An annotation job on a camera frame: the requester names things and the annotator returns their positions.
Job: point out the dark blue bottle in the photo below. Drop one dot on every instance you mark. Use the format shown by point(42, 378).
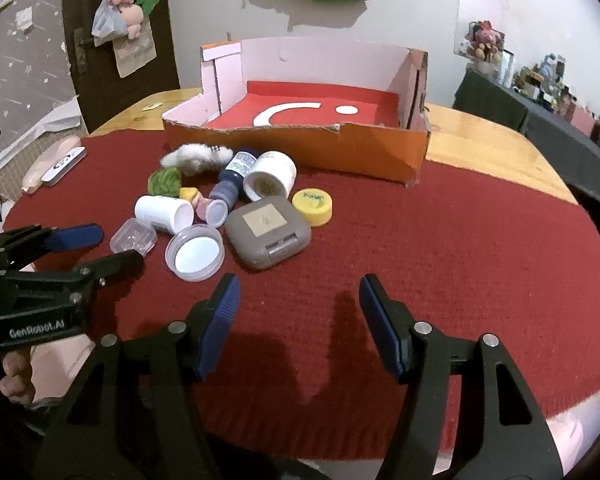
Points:
point(230, 180)

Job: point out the small clear plastic box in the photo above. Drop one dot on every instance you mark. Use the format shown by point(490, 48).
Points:
point(132, 237)

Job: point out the person's left hand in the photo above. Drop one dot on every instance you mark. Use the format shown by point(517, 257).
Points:
point(16, 382)

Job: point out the yellow round lid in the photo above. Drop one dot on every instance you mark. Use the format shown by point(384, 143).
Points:
point(312, 205)

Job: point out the dark side table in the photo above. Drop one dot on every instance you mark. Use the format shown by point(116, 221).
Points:
point(500, 105)

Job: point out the pink handset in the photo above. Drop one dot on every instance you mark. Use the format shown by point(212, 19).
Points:
point(36, 174)

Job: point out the pale pink plush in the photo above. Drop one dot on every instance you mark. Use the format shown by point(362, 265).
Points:
point(134, 20)

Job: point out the clear plastic bag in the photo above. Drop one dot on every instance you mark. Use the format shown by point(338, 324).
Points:
point(107, 22)

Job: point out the row of assorted bottles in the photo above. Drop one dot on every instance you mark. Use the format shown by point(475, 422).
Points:
point(555, 85)

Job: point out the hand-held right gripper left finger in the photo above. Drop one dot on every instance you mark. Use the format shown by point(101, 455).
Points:
point(220, 322)

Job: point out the white paper sheet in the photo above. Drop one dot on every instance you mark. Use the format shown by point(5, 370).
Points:
point(55, 120)

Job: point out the red tablecloth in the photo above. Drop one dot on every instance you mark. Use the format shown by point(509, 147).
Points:
point(405, 245)

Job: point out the small yellow-haired doll figure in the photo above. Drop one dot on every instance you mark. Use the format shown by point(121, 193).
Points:
point(215, 212)

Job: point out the white remote control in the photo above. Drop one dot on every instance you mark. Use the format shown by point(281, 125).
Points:
point(60, 166)

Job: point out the white cream jar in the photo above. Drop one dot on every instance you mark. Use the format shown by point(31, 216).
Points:
point(280, 167)

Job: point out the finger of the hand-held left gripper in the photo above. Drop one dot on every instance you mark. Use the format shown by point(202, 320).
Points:
point(77, 236)
point(115, 262)

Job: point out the orange cardboard box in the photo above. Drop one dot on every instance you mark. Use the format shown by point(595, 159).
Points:
point(370, 150)

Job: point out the grey eyeshadow case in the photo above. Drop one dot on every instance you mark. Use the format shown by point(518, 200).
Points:
point(250, 245)

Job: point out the dark brown door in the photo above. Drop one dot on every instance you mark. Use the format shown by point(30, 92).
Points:
point(162, 60)

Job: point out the white plush toy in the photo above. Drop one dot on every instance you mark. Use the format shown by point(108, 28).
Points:
point(195, 157)

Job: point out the clear round lid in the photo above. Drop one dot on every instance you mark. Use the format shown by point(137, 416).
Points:
point(195, 257)

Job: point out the brown paper bag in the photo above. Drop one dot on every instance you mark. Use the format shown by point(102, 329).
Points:
point(132, 57)

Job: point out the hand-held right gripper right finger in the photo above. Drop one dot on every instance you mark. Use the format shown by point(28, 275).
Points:
point(380, 327)

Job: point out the small white label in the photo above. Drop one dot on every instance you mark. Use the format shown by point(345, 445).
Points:
point(151, 106)

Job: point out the green fuzzy toy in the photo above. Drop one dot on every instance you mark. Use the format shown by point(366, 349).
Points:
point(165, 181)

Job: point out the white pill bottle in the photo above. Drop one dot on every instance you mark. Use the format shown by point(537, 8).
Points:
point(155, 210)

